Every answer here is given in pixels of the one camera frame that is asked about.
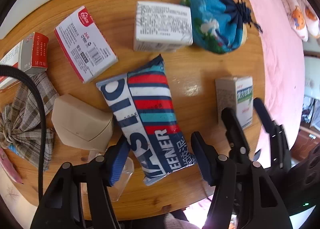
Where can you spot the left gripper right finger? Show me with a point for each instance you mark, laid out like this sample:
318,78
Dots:
220,172

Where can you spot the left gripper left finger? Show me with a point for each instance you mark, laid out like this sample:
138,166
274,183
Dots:
109,173

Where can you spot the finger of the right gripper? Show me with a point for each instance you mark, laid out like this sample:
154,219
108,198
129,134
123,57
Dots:
235,135
265,116

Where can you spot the beige angular box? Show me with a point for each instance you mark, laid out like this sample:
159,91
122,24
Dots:
81,125

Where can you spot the green white medicine box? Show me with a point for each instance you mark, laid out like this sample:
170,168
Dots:
235,92

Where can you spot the striped tissue pack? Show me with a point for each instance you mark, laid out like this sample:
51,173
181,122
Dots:
141,102

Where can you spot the plaid fabric bow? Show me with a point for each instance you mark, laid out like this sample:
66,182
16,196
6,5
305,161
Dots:
20,122

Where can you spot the red white medicine box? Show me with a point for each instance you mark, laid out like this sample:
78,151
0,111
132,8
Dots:
83,44

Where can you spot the blue floral drawstring pouch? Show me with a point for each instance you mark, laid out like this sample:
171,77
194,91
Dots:
219,25

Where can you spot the white box with text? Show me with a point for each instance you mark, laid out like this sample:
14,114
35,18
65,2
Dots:
162,27

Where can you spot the clear plastic piece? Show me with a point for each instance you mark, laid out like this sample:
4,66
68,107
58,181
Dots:
122,176

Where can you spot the knit sleeve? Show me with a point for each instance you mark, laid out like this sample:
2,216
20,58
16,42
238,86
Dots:
170,222

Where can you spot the pink bedspread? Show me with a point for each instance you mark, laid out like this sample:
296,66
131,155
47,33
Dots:
283,65

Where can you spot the folded cartoon quilt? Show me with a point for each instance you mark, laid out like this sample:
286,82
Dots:
302,18

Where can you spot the red grey medicine box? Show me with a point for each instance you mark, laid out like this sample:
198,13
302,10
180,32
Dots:
29,55

